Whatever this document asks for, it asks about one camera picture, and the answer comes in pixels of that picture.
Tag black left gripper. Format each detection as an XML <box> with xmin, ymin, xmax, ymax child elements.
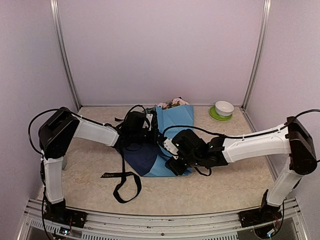
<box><xmin>131</xmin><ymin>128</ymin><xmax>163</xmax><ymax>145</ymax></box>

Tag blue wrapping paper sheet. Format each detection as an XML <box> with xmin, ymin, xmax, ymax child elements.
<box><xmin>124</xmin><ymin>105</ymin><xmax>194</xmax><ymax>177</ymax></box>

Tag black printed ribbon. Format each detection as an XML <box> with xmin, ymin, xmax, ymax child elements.
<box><xmin>101</xmin><ymin>136</ymin><xmax>142</xmax><ymax>204</ymax></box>

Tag fake flower bunch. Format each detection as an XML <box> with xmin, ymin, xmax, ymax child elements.
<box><xmin>146</xmin><ymin>97</ymin><xmax>190</xmax><ymax>114</ymax></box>

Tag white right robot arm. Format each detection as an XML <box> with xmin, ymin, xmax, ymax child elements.
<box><xmin>159</xmin><ymin>116</ymin><xmax>318</xmax><ymax>222</ymax></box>

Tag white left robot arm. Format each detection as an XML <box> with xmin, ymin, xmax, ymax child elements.
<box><xmin>38</xmin><ymin>107</ymin><xmax>159</xmax><ymax>223</ymax></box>

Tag green plastic saucer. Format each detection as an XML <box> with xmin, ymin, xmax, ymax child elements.
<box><xmin>209</xmin><ymin>106</ymin><xmax>232</xmax><ymax>122</ymax></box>

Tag white ceramic bowl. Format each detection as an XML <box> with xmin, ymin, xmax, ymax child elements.
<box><xmin>214</xmin><ymin>100</ymin><xmax>235</xmax><ymax>117</ymax></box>

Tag white blue paper cup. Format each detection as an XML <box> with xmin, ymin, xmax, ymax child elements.
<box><xmin>61</xmin><ymin>158</ymin><xmax>67</xmax><ymax>170</ymax></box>

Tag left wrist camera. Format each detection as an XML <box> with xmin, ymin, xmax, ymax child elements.
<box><xmin>143</xmin><ymin>113</ymin><xmax>158</xmax><ymax>131</ymax></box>

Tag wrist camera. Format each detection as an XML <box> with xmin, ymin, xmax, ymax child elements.
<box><xmin>158</xmin><ymin>136</ymin><xmax>179</xmax><ymax>159</ymax></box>
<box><xmin>143</xmin><ymin>113</ymin><xmax>158</xmax><ymax>131</ymax></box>

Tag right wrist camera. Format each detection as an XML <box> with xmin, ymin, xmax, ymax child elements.
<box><xmin>158</xmin><ymin>136</ymin><xmax>179</xmax><ymax>159</ymax></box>

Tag aluminium table frame rail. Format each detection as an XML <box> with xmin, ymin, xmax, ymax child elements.
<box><xmin>15</xmin><ymin>198</ymin><xmax>310</xmax><ymax>240</ymax></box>

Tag right corner metal post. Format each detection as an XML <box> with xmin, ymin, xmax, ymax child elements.
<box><xmin>241</xmin><ymin>0</ymin><xmax>272</xmax><ymax>111</ymax></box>

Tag corner metal post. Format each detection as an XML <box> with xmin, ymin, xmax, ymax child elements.
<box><xmin>50</xmin><ymin>0</ymin><xmax>82</xmax><ymax>111</ymax></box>
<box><xmin>241</xmin><ymin>0</ymin><xmax>272</xmax><ymax>111</ymax></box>

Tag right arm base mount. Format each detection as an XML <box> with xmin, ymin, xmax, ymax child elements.
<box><xmin>238</xmin><ymin>189</ymin><xmax>283</xmax><ymax>228</ymax></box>

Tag left corner metal post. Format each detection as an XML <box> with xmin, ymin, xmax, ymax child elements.
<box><xmin>50</xmin><ymin>0</ymin><xmax>82</xmax><ymax>111</ymax></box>

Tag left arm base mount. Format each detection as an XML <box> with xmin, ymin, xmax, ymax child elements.
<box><xmin>43</xmin><ymin>196</ymin><xmax>88</xmax><ymax>228</ymax></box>

